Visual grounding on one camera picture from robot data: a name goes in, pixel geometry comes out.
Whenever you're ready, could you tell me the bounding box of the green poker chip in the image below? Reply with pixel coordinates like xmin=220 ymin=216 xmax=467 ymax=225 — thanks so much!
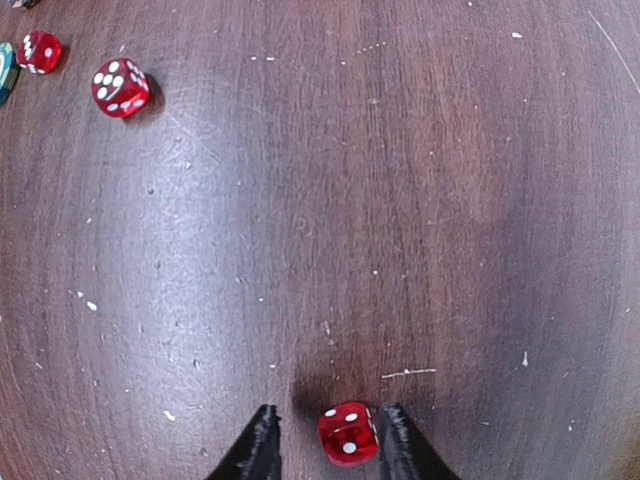
xmin=0 ymin=42 xmax=20 ymax=106

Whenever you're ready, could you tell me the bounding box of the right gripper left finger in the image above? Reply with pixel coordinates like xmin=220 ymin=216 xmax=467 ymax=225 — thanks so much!
xmin=206 ymin=404 xmax=282 ymax=480

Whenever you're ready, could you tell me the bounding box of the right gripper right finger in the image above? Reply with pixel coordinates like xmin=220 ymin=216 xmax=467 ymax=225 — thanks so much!
xmin=379 ymin=403 xmax=460 ymax=480

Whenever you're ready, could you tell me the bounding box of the small die near chips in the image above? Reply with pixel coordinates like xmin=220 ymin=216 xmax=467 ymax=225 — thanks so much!
xmin=16 ymin=30 xmax=64 ymax=75

